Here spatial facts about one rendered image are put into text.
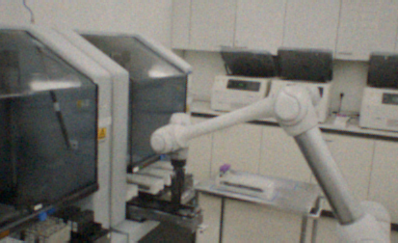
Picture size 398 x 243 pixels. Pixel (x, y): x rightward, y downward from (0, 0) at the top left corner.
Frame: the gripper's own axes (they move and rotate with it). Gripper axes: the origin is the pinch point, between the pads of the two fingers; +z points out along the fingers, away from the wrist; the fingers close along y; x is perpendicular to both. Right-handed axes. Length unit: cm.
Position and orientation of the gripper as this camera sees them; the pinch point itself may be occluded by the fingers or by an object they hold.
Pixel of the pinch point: (176, 198)
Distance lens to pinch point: 205.9
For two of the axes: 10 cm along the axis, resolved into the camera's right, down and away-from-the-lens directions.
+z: -0.5, 9.8, 1.9
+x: 9.2, 1.2, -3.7
